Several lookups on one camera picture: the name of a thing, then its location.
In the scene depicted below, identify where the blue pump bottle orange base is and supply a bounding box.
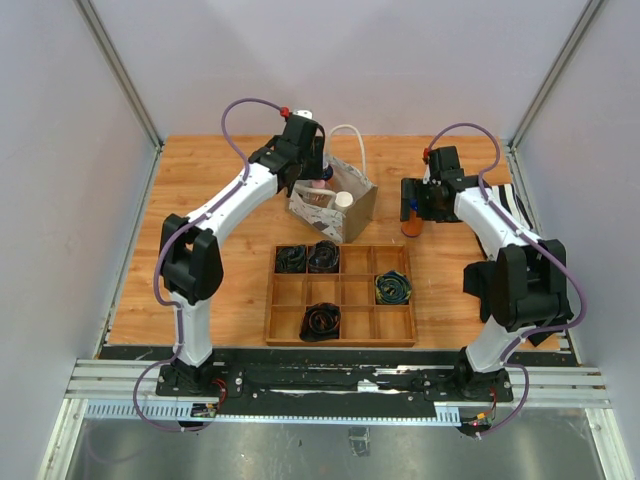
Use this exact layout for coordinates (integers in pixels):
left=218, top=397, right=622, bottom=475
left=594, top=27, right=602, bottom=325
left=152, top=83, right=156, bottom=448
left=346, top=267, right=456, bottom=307
left=401, top=199, right=424, bottom=238

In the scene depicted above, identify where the black white striped cloth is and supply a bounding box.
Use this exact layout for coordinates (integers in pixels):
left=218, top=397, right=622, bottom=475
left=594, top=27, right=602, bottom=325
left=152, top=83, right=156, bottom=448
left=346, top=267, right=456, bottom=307
left=475, top=184, right=534, bottom=260

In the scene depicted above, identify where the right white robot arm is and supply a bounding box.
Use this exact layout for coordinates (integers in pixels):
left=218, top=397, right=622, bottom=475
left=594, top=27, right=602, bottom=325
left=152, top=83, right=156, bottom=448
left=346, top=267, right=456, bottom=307
left=400, top=146, right=572, bottom=400

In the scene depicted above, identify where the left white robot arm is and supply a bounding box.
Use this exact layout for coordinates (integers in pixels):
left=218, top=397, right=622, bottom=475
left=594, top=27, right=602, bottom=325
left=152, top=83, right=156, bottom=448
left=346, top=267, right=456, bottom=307
left=153, top=110, right=325, bottom=396

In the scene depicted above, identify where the clear bottle pink cap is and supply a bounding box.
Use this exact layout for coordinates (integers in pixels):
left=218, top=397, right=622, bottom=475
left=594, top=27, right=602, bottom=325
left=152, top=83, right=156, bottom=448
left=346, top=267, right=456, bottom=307
left=308, top=180, right=335, bottom=208

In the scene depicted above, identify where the white round cap bottle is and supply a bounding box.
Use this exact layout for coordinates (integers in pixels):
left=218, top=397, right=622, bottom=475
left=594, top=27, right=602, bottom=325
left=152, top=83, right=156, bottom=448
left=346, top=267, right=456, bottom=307
left=333, top=191, right=354, bottom=212

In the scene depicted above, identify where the rolled blue yellow belt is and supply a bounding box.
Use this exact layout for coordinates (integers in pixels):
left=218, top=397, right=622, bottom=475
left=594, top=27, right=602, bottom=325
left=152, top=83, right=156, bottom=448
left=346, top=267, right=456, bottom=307
left=374, top=270, right=412, bottom=305

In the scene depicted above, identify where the rolled dark belt top left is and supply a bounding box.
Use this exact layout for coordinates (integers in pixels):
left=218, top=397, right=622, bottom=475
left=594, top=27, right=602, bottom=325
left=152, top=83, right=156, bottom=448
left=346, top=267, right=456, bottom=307
left=275, top=245, right=307, bottom=274

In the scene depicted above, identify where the rolled dark belt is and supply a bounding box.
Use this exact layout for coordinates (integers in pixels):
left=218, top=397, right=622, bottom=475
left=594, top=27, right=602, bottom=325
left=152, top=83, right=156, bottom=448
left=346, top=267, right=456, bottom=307
left=275, top=245, right=307, bottom=274
left=307, top=240, right=340, bottom=274

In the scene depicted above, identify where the wooden compartment tray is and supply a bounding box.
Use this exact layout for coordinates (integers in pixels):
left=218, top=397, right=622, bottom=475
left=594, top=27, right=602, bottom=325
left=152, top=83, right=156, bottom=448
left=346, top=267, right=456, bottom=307
left=265, top=244, right=417, bottom=348

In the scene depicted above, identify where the rolled black orange belt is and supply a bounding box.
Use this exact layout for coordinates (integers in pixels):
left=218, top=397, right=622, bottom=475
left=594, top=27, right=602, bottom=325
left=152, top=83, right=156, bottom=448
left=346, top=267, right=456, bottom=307
left=299, top=302, right=342, bottom=342

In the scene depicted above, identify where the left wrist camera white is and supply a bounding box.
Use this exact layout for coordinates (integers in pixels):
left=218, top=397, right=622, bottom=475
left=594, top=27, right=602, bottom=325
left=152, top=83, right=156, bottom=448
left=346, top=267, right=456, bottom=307
left=292, top=109, right=314, bottom=120

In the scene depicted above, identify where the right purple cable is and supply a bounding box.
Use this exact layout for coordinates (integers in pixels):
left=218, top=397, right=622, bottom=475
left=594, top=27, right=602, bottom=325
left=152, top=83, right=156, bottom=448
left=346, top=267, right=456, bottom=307
left=422, top=123, right=589, bottom=441

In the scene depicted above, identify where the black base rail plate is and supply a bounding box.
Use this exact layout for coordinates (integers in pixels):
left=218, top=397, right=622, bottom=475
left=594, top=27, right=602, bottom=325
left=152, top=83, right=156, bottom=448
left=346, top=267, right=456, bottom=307
left=155, top=348, right=514, bottom=418

